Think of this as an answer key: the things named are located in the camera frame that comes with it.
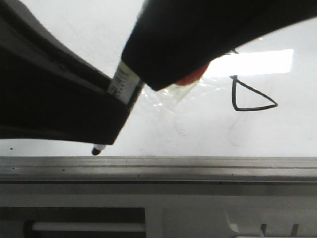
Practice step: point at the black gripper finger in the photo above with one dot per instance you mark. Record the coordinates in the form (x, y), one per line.
(47, 91)
(173, 38)

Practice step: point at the red magnet taped to marker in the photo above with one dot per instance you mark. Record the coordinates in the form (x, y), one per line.
(171, 95)

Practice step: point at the white whiteboard marker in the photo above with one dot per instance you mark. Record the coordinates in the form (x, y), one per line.
(122, 84)

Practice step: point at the grey plastic tray under whiteboard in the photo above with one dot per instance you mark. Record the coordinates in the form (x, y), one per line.
(158, 210)

